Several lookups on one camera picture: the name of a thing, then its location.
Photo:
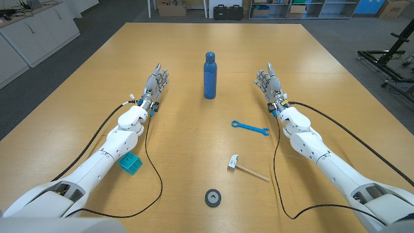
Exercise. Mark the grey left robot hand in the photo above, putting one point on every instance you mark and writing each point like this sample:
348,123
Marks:
151,82

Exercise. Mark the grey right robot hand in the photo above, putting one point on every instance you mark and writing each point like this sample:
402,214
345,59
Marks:
274,83

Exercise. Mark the blue metal bottle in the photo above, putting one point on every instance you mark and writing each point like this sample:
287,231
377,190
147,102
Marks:
210,79

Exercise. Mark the blue bottle cap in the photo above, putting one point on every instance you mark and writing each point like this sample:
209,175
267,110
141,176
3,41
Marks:
210,56

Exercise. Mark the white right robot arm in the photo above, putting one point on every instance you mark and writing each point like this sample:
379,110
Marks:
336,171

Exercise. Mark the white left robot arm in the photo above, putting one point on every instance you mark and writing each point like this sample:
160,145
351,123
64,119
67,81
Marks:
97,165

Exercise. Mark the blue plastic wrench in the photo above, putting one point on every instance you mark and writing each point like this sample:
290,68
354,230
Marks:
250,127

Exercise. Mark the brown cardboard box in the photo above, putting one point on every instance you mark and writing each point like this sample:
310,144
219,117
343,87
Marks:
393,8
171,9

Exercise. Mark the black hard case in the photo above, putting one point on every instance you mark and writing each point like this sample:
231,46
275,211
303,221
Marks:
235,13
221,13

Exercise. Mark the teal translucent cube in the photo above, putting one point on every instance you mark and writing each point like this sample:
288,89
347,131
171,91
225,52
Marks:
131,163

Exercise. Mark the grey metal shelf unit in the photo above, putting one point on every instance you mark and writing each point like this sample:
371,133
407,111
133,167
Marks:
333,9

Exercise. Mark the white cabinet row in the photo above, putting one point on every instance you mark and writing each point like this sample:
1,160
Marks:
42,35

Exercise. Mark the blue partition panel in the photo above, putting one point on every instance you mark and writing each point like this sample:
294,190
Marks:
365,6

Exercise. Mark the grey round wheel disc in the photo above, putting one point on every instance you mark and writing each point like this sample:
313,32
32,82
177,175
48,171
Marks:
208,198

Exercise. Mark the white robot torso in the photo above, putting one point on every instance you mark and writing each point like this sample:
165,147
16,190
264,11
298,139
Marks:
58,226

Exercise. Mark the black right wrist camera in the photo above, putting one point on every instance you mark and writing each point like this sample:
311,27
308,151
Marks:
271,107

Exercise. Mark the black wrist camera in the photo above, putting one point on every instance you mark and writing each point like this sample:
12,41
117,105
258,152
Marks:
271,107
156,106

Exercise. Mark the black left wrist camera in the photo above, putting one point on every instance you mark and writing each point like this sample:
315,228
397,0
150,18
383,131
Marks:
156,106

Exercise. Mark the white table frame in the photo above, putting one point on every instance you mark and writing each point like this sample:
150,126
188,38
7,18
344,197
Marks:
205,8

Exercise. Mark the black metal stand frame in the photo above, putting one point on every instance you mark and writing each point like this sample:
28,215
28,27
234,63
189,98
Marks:
385,59

